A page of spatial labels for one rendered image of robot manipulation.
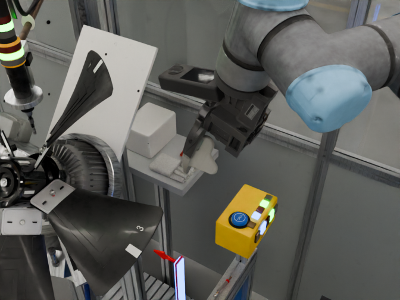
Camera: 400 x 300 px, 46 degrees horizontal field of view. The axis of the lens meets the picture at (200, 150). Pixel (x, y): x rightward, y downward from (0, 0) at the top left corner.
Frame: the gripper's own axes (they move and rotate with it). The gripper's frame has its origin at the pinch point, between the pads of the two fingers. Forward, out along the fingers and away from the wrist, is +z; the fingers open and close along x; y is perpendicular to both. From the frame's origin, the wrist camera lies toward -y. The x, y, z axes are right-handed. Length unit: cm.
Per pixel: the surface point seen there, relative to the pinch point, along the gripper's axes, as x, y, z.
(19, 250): -21, -27, 47
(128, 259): -11.0, -2.9, 31.8
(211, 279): 51, 9, 154
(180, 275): -7.4, 7.8, 29.8
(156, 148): 41, -31, 73
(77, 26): 44, -72, 45
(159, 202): 39, -24, 100
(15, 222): -17, -32, 44
